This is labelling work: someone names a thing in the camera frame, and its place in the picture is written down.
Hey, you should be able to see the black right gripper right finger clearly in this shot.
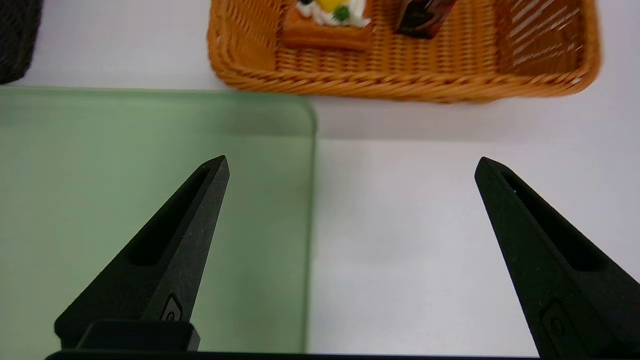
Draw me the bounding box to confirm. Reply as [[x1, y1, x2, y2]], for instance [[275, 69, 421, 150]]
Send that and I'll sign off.
[[474, 156, 640, 357]]

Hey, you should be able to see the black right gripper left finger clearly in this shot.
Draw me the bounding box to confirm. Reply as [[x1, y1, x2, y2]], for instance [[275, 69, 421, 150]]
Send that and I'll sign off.
[[54, 155, 231, 351]]

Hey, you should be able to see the black chewing gum box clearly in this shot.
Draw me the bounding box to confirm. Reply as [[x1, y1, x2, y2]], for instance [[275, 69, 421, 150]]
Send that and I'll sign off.
[[395, 0, 458, 40]]

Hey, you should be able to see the orange waffle with fruit topping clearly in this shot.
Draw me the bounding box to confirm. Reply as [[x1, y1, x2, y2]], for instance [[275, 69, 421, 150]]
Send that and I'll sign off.
[[284, 0, 376, 51]]

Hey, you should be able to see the orange wicker basket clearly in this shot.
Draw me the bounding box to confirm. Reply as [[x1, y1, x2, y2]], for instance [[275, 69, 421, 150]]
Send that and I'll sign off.
[[207, 0, 602, 104]]

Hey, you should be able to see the dark brown wicker basket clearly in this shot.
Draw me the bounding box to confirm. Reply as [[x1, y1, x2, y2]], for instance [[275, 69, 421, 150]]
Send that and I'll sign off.
[[0, 0, 45, 85]]

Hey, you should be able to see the light green plastic tray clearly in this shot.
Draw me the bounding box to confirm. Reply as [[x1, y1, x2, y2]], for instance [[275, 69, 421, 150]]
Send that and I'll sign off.
[[0, 86, 318, 353]]

